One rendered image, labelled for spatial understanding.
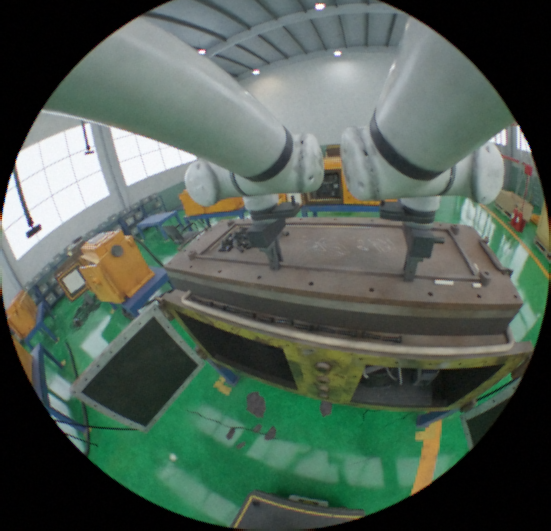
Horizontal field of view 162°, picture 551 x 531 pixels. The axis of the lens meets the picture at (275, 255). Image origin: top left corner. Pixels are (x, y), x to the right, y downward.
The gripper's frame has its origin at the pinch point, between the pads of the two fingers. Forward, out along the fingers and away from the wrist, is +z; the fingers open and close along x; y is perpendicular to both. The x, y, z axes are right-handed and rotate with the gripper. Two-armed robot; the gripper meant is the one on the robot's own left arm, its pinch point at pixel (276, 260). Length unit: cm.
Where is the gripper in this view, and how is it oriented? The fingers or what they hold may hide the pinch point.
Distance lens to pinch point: 57.1
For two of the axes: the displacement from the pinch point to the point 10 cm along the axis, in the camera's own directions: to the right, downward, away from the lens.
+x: -4.0, 5.6, -7.3
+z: 2.0, 8.3, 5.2
